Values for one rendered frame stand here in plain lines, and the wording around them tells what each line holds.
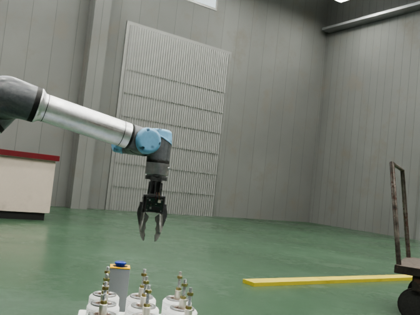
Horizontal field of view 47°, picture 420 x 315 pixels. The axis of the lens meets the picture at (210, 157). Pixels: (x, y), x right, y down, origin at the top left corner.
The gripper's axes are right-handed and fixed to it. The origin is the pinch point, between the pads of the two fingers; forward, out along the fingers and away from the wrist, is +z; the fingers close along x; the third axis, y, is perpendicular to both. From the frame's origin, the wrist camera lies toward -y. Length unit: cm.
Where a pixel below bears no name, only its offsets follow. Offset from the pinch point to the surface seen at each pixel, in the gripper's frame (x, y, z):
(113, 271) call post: -11.1, -11.9, 14.6
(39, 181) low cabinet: -137, -458, -3
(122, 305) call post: -6.7, -12.2, 26.2
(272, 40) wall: 245, -951, -378
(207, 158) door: 111, -873, -78
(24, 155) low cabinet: -156, -443, -32
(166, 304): 7.8, 3.3, 20.6
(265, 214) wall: 273, -966, 32
